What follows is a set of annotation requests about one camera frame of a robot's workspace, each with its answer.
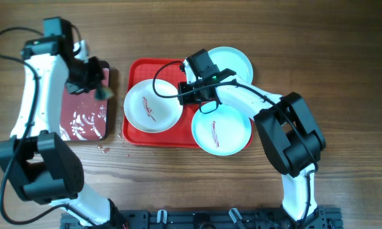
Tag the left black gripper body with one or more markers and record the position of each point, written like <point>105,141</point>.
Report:
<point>82,79</point>

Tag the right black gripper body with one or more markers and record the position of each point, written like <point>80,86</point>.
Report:
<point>197,97</point>

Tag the green yellow sponge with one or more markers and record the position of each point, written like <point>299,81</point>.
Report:
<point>103,93</point>

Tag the light blue plate back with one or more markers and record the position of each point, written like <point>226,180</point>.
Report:
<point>226,57</point>

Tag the light blue plate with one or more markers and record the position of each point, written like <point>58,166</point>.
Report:
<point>226,57</point>
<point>220,129</point>

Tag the light blue plate front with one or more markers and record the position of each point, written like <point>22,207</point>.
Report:
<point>220,129</point>

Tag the white plate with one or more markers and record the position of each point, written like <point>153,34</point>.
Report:
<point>150,106</point>

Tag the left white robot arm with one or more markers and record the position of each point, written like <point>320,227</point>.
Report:
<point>35,160</point>

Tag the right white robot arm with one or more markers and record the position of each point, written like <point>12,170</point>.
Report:
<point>290,136</point>

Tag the dark water tray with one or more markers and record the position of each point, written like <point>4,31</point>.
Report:
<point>83,117</point>

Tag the black mounting rail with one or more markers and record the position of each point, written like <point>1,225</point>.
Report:
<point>323,217</point>

